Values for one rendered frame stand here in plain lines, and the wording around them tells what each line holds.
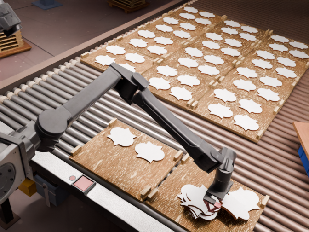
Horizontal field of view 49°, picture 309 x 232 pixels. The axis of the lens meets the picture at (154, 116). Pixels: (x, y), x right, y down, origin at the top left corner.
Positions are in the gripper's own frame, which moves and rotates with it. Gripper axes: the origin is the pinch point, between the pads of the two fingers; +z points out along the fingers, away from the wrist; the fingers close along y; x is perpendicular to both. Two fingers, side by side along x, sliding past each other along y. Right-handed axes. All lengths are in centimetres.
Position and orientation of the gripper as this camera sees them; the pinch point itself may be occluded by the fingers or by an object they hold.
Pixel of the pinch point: (215, 201)
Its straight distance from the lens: 139.2
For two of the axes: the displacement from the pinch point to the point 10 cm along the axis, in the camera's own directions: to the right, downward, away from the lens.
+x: -8.5, -3.8, 3.8
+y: 5.3, -4.9, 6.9
